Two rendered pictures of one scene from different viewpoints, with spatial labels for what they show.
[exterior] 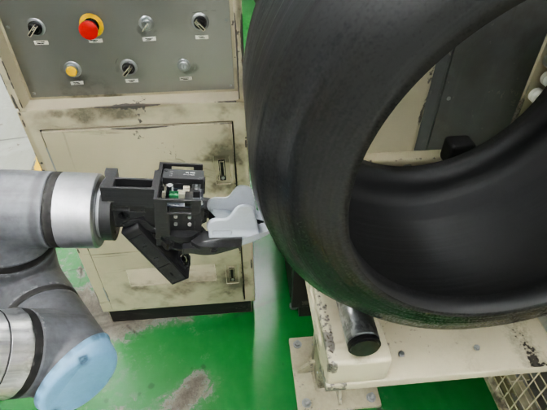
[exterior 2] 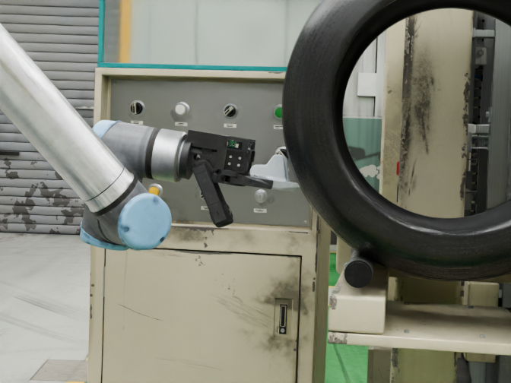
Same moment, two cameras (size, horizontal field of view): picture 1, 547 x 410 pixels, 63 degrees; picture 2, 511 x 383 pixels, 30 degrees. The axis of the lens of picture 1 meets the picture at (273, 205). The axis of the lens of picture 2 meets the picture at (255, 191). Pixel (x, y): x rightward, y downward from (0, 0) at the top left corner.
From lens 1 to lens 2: 1.27 m
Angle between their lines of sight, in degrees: 41
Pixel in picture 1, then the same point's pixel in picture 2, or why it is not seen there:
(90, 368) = (156, 211)
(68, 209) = (166, 137)
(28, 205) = (144, 133)
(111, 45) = not seen: hidden behind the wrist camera
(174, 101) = (244, 228)
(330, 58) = (318, 24)
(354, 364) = (351, 299)
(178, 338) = not seen: outside the picture
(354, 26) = (328, 11)
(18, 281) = not seen: hidden behind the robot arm
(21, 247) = (128, 164)
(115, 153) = (170, 280)
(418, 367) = (419, 336)
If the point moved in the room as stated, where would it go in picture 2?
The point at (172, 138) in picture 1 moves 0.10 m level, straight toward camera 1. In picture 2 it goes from (233, 269) to (233, 275)
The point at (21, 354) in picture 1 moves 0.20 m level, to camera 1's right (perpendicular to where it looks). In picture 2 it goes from (126, 177) to (249, 182)
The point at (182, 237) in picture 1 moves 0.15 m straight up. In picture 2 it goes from (232, 171) to (235, 82)
